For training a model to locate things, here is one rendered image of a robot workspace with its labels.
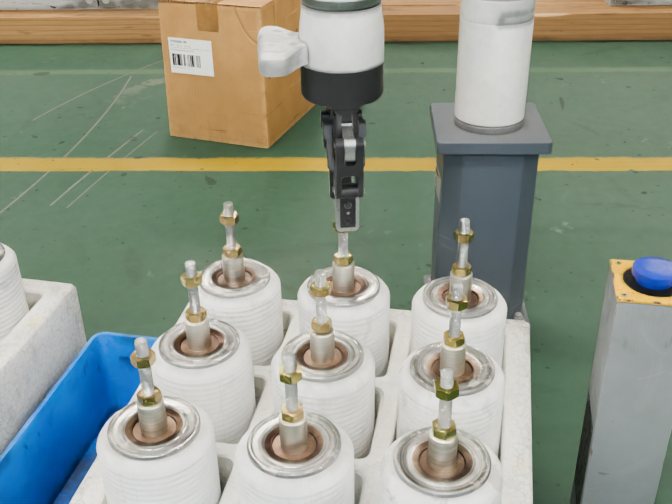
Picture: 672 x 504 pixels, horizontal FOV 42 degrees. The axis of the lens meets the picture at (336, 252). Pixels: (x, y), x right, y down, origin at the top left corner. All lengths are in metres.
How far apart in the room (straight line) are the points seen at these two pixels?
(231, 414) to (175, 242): 0.73
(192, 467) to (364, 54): 0.37
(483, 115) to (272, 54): 0.45
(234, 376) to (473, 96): 0.51
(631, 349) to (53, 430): 0.62
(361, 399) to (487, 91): 0.48
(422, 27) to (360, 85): 1.81
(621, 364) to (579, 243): 0.71
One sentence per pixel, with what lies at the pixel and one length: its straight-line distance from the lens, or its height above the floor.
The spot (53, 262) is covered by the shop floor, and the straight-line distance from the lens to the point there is 1.52.
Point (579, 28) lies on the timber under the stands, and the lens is 2.63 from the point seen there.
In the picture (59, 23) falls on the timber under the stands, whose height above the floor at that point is 0.06.
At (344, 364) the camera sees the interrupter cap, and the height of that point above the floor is 0.25.
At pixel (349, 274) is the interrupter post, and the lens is 0.88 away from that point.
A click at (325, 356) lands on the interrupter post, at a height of 0.26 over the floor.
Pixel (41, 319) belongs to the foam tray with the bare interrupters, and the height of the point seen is 0.18.
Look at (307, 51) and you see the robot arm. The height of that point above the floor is 0.51.
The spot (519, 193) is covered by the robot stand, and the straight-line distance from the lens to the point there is 1.16.
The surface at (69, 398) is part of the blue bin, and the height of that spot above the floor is 0.09.
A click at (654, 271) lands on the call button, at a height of 0.33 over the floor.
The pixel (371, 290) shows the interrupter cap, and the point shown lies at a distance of 0.89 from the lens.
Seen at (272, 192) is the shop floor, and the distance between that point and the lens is 1.67.
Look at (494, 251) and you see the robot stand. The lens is 1.20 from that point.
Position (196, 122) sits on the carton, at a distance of 1.91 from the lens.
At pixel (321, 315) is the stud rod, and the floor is 0.30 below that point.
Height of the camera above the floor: 0.73
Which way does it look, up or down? 30 degrees down
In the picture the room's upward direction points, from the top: 1 degrees counter-clockwise
